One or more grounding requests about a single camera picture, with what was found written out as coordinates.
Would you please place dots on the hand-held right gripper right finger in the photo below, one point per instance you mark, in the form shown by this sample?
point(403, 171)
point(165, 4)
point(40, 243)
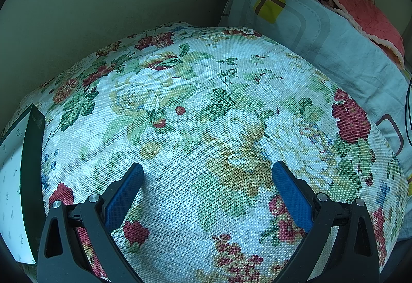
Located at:
point(293, 196)

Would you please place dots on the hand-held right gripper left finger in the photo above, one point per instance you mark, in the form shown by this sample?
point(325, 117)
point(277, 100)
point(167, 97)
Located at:
point(124, 196)

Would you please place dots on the green cardboard tray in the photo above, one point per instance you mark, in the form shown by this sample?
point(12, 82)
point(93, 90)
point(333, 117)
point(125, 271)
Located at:
point(13, 189)

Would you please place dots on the pale patterned pillow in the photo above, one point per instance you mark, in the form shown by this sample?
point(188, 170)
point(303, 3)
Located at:
point(322, 38)

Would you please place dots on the pink quilted blanket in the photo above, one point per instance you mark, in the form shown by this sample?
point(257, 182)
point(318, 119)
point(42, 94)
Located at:
point(363, 9)

